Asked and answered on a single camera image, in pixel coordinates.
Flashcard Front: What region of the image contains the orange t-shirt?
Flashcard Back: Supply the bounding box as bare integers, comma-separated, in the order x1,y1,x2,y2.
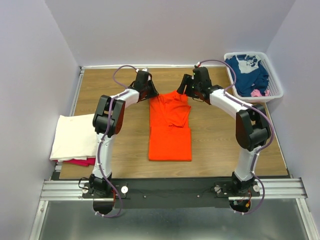
148,91,192,162

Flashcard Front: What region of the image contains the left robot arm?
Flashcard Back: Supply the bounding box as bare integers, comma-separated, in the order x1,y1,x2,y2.
89,68,159,196

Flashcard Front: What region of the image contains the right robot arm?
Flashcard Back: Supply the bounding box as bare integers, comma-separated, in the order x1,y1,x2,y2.
177,67,272,195

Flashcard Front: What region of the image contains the navy blue printed t-shirt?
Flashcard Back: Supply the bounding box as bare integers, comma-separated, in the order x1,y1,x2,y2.
225,54,269,97

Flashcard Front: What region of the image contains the white plastic laundry basket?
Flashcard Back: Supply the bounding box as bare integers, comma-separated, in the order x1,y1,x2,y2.
224,51,284,103

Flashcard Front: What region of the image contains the pink garment in basket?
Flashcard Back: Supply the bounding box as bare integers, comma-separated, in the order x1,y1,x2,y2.
250,89,270,97

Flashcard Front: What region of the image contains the white folded t-shirt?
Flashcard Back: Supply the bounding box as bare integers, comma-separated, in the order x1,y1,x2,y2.
49,114,97,162

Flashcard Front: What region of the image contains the magenta folded t-shirt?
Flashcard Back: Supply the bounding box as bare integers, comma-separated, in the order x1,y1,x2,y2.
63,157,96,167

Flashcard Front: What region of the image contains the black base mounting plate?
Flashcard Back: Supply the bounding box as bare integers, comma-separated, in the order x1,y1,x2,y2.
78,177,261,215

